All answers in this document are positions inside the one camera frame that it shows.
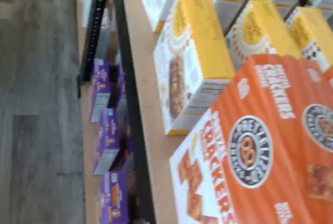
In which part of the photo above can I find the wooden shelf board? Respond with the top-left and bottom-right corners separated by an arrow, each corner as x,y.
119,0 -> 203,224

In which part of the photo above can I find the Simple Mills almond bars box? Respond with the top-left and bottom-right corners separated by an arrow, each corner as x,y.
225,0 -> 303,71
152,0 -> 237,136
285,6 -> 333,73

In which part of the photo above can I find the purple Annie's snack box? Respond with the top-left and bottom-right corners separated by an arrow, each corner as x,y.
97,169 -> 131,224
89,57 -> 126,123
93,107 -> 134,176

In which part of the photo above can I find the orange white pretzel crackers box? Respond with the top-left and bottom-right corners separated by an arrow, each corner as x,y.
169,54 -> 333,224
324,64 -> 333,97

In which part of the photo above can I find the black metal shelf frame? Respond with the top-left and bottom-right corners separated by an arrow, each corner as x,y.
76,0 -> 157,224

